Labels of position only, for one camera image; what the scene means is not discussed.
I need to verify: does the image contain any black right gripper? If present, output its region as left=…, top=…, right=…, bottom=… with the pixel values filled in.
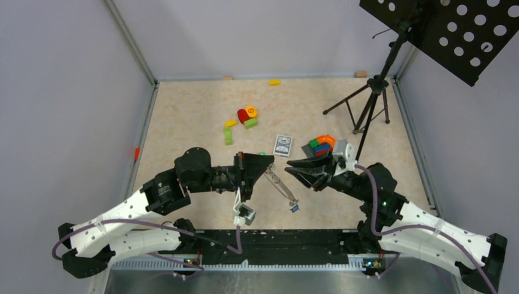
left=285, top=150, right=370, bottom=202

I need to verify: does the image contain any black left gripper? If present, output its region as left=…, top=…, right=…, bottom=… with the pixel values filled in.
left=188, top=151, right=275, bottom=202

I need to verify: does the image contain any perforated metal keyring plate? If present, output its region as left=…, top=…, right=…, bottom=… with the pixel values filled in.
left=264, top=164, right=299, bottom=208

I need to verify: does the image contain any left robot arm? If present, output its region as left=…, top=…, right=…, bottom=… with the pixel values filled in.
left=51, top=147, right=275, bottom=279

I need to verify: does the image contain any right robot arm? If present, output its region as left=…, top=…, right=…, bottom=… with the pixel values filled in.
left=285, top=154, right=507, bottom=293

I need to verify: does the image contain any red lego brick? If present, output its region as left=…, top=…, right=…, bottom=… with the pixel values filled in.
left=315, top=150, right=332, bottom=156

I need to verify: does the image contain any grey lego baseplate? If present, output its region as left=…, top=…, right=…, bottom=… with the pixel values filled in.
left=301, top=143, right=315, bottom=157

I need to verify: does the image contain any blue lego brick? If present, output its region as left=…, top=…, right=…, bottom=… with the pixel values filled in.
left=313, top=143, right=333, bottom=155

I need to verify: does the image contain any green lego brick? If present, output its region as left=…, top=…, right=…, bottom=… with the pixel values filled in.
left=308, top=138, right=321, bottom=150

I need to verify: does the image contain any orange curved lego tube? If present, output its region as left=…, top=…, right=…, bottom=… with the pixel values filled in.
left=316, top=135, right=336, bottom=148

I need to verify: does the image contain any playing card deck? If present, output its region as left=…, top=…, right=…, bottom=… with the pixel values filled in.
left=272, top=135, right=293, bottom=157

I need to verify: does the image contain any green rectangular block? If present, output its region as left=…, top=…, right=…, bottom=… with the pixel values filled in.
left=244, top=118, right=258, bottom=129

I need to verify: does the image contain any yellow rectangular block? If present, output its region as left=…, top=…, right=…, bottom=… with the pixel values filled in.
left=225, top=119, right=237, bottom=127

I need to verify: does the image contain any red cylinder block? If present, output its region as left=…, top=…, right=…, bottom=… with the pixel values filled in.
left=237, top=108, right=250, bottom=124

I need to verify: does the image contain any orange round block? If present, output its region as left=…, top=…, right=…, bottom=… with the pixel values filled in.
left=245, top=105, right=258, bottom=119

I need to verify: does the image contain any black tripod stand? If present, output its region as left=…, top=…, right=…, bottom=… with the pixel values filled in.
left=323, top=21, right=412, bottom=160

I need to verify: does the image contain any black perforated panel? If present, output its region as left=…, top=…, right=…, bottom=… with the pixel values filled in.
left=359, top=0, right=518, bottom=86

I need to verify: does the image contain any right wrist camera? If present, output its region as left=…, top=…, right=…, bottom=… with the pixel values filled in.
left=332, top=140, right=357, bottom=175

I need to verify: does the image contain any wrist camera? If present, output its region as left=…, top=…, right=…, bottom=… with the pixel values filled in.
left=233, top=188, right=256, bottom=227
left=332, top=140, right=357, bottom=175

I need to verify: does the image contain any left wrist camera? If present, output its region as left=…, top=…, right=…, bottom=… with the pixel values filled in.
left=233, top=188, right=256, bottom=227

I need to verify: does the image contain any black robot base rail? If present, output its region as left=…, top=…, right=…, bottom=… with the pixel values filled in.
left=171, top=229, right=368, bottom=266

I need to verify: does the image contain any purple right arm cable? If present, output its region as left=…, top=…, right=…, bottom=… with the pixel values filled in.
left=354, top=163, right=499, bottom=294

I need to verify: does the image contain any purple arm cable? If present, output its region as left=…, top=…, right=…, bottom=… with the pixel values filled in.
left=354, top=163, right=499, bottom=294
left=51, top=219, right=244, bottom=281

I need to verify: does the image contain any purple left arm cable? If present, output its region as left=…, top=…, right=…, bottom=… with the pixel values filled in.
left=51, top=219, right=244, bottom=281

